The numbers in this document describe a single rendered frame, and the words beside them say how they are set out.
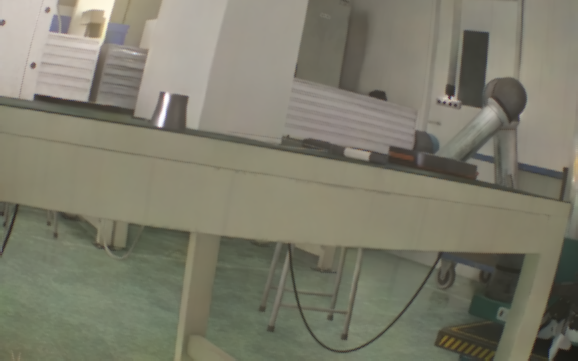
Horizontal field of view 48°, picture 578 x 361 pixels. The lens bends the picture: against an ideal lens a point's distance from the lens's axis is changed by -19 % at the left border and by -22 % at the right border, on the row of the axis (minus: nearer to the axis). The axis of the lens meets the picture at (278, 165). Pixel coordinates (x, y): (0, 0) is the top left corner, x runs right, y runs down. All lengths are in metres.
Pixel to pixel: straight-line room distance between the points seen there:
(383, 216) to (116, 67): 0.50
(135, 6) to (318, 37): 1.60
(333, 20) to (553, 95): 2.22
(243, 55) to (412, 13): 5.28
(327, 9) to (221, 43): 5.24
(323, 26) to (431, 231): 5.22
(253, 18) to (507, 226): 0.46
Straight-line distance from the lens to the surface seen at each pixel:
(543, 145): 4.94
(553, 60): 5.00
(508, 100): 2.01
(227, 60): 0.92
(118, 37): 4.01
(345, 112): 1.38
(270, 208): 0.80
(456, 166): 1.33
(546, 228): 1.18
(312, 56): 6.06
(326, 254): 4.59
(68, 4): 5.64
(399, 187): 0.90
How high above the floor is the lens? 0.77
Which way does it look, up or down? 3 degrees down
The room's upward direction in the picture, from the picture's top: 11 degrees clockwise
